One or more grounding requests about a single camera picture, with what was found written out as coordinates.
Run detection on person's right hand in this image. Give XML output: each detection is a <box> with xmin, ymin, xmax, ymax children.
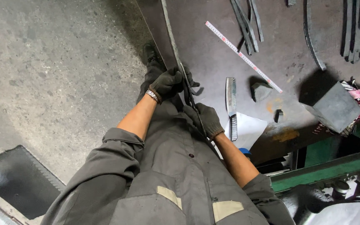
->
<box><xmin>183</xmin><ymin>103</ymin><xmax>225</xmax><ymax>140</ymax></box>

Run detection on person's left hand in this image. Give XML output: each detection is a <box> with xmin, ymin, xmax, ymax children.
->
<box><xmin>149</xmin><ymin>66</ymin><xmax>201</xmax><ymax>102</ymax></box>

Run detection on black metal scissors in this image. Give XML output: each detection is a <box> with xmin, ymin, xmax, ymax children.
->
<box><xmin>179</xmin><ymin>62</ymin><xmax>208</xmax><ymax>139</ymax></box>

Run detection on long grey rubber strip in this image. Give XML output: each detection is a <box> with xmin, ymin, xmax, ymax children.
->
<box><xmin>161</xmin><ymin>0</ymin><xmax>184</xmax><ymax>73</ymax></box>

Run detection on dark work trousers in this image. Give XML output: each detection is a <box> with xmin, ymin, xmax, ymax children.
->
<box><xmin>136</xmin><ymin>59</ymin><xmax>185</xmax><ymax>110</ymax></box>

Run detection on steel cleaver knife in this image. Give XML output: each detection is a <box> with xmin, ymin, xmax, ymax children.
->
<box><xmin>225</xmin><ymin>77</ymin><xmax>239</xmax><ymax>142</ymax></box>

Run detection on black work shoe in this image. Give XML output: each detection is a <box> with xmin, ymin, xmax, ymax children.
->
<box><xmin>142</xmin><ymin>43</ymin><xmax>159</xmax><ymax>65</ymax></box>

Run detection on white paper sheet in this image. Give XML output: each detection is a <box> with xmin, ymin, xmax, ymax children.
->
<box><xmin>214</xmin><ymin>111</ymin><xmax>268</xmax><ymax>158</ymax></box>

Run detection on white measuring tape strip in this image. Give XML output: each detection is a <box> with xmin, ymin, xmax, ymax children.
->
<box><xmin>205</xmin><ymin>21</ymin><xmax>283</xmax><ymax>94</ymax></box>

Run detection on grey work coat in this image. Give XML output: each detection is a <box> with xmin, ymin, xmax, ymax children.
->
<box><xmin>41</xmin><ymin>99</ymin><xmax>297</xmax><ymax>225</ymax></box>

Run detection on small grey stone block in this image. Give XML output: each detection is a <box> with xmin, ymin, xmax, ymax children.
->
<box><xmin>250</xmin><ymin>81</ymin><xmax>274</xmax><ymax>103</ymax></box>

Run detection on curved dark rubber strip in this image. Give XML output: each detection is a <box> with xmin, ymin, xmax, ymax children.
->
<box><xmin>303</xmin><ymin>0</ymin><xmax>327</xmax><ymax>71</ymax></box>

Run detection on black machine casting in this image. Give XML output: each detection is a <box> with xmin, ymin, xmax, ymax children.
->
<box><xmin>279</xmin><ymin>169</ymin><xmax>360</xmax><ymax>225</ymax></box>

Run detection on large grey square block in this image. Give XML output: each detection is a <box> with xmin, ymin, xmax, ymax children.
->
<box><xmin>300</xmin><ymin>81</ymin><xmax>360</xmax><ymax>134</ymax></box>

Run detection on black ribbed floor mat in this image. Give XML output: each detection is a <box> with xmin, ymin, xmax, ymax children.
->
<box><xmin>0</xmin><ymin>144</ymin><xmax>66</xmax><ymax>220</ymax></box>

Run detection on green metal machine frame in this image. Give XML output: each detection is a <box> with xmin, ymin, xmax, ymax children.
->
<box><xmin>270</xmin><ymin>123</ymin><xmax>360</xmax><ymax>193</ymax></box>

